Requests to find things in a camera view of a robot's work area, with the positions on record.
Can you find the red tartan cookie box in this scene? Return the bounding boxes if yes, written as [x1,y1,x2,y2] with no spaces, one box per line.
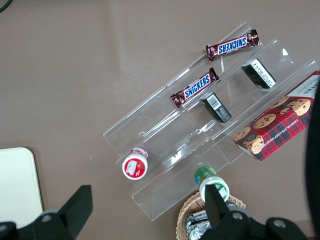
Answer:
[232,70,320,163]

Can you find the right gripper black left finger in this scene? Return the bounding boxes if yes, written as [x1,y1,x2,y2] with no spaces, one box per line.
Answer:
[33,184,94,240]

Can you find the silver foil pack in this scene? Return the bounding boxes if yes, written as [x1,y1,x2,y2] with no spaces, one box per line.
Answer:
[185,209,210,227]
[186,221,214,240]

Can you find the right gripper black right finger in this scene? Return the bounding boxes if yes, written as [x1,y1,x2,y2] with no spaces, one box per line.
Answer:
[197,184,253,240]

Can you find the small black box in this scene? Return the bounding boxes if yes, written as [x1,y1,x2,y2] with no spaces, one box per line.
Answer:
[199,92,233,124]
[241,58,278,90]

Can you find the green yogurt cup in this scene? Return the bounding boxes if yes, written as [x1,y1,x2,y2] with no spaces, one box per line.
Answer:
[194,166,230,203]

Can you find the cream plastic tray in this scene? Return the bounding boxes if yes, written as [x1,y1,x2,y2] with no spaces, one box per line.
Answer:
[0,146,44,229]

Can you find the clear acrylic stepped shelf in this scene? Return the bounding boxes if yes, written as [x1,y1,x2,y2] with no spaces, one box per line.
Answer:
[102,21,320,222]

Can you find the Snickers bar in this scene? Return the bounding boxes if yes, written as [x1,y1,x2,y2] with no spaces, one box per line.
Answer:
[206,29,260,62]
[170,67,220,109]

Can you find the red yogurt cup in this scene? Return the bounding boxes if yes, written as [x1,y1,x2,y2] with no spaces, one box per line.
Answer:
[121,147,150,180]

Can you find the light tan wicker basket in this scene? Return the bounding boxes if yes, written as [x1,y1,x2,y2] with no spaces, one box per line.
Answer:
[176,191,247,240]

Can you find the black looped cable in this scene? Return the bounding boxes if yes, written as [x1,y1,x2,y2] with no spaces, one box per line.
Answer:
[0,0,13,13]

